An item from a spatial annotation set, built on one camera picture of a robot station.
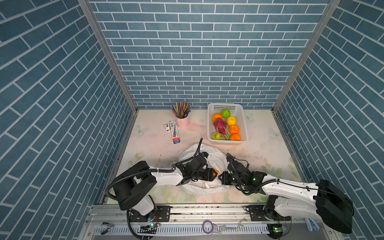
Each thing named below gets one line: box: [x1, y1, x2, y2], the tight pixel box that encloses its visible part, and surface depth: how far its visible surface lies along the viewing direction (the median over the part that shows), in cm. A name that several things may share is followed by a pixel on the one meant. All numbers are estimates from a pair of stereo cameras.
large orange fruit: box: [230, 133, 242, 141], surface depth 100 cm
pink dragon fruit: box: [213, 117, 231, 140], surface depth 104 cm
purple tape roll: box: [202, 220, 214, 234], surface depth 72 cm
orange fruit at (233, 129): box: [228, 124, 240, 135], surface depth 105 cm
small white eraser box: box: [163, 123, 170, 132], surface depth 110 cm
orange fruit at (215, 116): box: [212, 113, 223, 123], surface depth 110 cm
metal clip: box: [100, 222, 114, 235], surface depth 71 cm
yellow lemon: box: [226, 116, 237, 126], surface depth 107 cm
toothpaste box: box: [169, 120, 181, 145], surface depth 107 cm
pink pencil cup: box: [176, 116, 190, 129], surface depth 105 cm
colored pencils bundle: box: [170, 101, 192, 119], surface depth 104 cm
